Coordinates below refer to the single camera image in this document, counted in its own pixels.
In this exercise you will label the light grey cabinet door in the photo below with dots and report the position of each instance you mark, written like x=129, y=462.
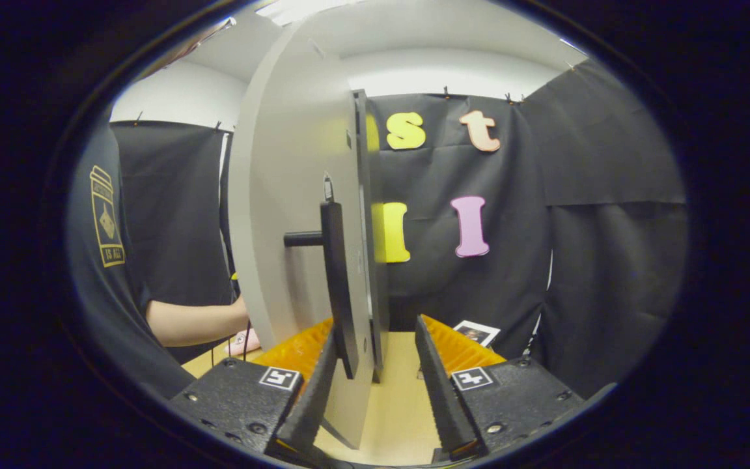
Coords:
x=284, y=163

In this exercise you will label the ceiling light panel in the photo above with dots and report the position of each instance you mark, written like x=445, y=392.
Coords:
x=303, y=10

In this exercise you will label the white photo card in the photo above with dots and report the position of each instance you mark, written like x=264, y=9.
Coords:
x=476, y=332

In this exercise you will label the pink plush toy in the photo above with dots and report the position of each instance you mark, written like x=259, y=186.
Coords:
x=245, y=342

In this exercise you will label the dark grey cabinet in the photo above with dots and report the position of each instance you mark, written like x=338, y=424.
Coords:
x=380, y=293

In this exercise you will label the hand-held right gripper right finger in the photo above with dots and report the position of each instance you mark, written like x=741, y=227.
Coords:
x=440, y=404

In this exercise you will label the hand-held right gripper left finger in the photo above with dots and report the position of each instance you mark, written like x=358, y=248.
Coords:
x=310, y=404

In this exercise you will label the black backdrop cloth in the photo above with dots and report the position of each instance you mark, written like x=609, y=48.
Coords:
x=512, y=293

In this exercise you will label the person's dark grey shirt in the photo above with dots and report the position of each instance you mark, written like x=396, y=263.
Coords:
x=108, y=312

